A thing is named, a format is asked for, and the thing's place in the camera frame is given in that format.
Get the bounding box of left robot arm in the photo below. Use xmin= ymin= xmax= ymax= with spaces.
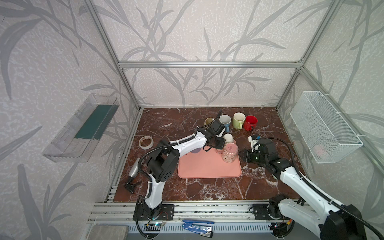
xmin=137 ymin=111 xmax=225 ymax=214

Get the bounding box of white mug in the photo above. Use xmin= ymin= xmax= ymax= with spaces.
xmin=223 ymin=134 xmax=235 ymax=143

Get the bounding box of red mug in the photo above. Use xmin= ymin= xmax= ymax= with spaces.
xmin=243 ymin=115 xmax=258 ymax=132

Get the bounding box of blue mug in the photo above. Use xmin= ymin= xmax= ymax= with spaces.
xmin=219 ymin=115 xmax=232 ymax=133

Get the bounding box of pink patterned mug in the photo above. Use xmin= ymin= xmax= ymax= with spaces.
xmin=222 ymin=143 xmax=239 ymax=163

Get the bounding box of white wire basket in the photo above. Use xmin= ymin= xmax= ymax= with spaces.
xmin=290 ymin=91 xmax=364 ymax=164

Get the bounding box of blue stapler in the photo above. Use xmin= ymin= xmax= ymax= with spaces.
xmin=182 ymin=220 xmax=215 ymax=238

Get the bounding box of purple mug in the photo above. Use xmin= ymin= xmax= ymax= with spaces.
xmin=191 ymin=148 xmax=202 ymax=154

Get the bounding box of silver metal cylinder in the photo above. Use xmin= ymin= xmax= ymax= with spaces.
xmin=129 ymin=158 xmax=140 ymax=179

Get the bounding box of black clip on table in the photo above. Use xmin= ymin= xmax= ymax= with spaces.
xmin=124 ymin=177 xmax=142 ymax=194

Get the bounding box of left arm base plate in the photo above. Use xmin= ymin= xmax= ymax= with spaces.
xmin=133 ymin=203 xmax=175 ymax=221

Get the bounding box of pink tray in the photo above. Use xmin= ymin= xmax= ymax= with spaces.
xmin=178 ymin=150 xmax=242 ymax=179

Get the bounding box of clear plastic wall bin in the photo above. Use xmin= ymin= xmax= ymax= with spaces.
xmin=42 ymin=94 xmax=120 ymax=163

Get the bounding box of light green mug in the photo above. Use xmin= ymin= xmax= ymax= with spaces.
xmin=232 ymin=112 xmax=246 ymax=130

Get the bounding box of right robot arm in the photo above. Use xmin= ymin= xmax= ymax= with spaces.
xmin=244 ymin=136 xmax=384 ymax=240

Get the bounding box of tape roll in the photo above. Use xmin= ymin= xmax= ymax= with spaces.
xmin=139 ymin=136 xmax=154 ymax=150

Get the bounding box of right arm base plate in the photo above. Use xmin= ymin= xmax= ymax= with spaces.
xmin=249 ymin=204 xmax=273 ymax=220

